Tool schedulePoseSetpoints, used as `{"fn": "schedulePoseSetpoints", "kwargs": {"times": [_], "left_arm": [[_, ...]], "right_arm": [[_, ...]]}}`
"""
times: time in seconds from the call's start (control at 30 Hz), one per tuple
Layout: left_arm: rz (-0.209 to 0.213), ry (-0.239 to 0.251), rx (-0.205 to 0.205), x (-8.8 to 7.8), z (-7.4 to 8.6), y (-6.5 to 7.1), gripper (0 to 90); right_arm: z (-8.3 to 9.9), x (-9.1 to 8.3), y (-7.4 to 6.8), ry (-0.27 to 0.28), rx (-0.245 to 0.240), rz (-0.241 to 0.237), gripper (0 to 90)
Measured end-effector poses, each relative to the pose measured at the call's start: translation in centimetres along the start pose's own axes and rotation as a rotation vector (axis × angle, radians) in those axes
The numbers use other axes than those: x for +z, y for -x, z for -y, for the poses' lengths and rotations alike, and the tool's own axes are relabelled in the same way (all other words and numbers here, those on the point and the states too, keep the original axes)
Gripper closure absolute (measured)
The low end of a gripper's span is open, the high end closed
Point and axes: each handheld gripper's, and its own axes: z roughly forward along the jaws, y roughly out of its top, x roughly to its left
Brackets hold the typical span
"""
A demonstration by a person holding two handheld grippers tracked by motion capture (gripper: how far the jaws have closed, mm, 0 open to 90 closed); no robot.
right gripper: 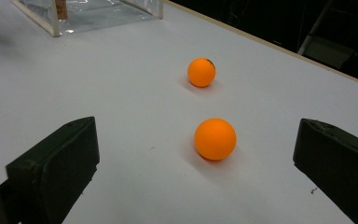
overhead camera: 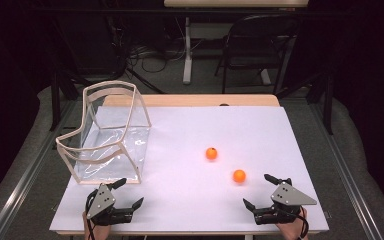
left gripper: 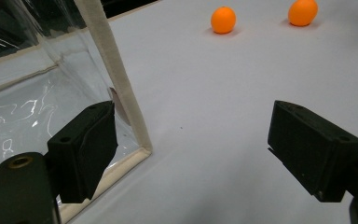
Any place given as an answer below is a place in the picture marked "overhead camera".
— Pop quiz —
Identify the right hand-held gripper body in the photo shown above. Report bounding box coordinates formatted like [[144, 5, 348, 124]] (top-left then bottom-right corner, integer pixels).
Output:
[[253, 178, 318, 226]]

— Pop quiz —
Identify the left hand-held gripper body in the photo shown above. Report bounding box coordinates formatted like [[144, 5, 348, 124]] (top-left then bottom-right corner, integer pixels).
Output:
[[85, 183, 135, 227]]

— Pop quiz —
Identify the clear plastic bin beige trim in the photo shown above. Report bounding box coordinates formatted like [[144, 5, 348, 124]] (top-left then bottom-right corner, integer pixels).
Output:
[[55, 80, 153, 185]]

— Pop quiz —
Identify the person's left hand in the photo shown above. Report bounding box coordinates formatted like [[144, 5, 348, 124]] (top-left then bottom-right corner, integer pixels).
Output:
[[82, 211, 112, 240]]

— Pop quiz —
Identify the person's right hand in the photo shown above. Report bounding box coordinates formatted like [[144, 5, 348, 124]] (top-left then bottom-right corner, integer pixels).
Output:
[[275, 206, 310, 240]]

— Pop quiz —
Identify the white table sheet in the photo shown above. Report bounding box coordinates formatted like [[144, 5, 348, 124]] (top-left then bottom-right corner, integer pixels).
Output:
[[49, 105, 330, 233]]

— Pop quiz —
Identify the black folding chair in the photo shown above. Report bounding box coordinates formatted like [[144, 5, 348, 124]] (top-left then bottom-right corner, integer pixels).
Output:
[[214, 13, 301, 95]]

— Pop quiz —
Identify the white-legged desk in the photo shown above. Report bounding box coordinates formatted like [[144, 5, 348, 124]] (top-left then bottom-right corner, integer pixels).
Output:
[[163, 0, 309, 86]]

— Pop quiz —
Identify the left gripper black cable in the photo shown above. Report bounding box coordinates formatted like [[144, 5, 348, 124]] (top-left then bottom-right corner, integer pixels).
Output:
[[85, 190, 98, 240]]

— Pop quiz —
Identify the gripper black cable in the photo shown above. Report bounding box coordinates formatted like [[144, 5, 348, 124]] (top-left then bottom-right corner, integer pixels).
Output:
[[278, 206, 310, 240], [85, 190, 98, 240]]

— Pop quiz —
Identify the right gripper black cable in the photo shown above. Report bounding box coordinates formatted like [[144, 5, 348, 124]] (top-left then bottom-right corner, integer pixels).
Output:
[[278, 206, 310, 240]]

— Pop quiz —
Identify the metal floor rail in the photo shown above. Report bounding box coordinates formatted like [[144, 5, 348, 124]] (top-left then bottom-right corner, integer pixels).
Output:
[[0, 99, 78, 240], [308, 99, 384, 240]]

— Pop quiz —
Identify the black stand post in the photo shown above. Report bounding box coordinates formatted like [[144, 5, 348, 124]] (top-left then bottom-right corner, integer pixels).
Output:
[[49, 70, 62, 132], [324, 73, 335, 136]]

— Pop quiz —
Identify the bundle of floor cables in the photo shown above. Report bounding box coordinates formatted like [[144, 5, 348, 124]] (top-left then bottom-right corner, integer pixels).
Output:
[[126, 16, 208, 74]]

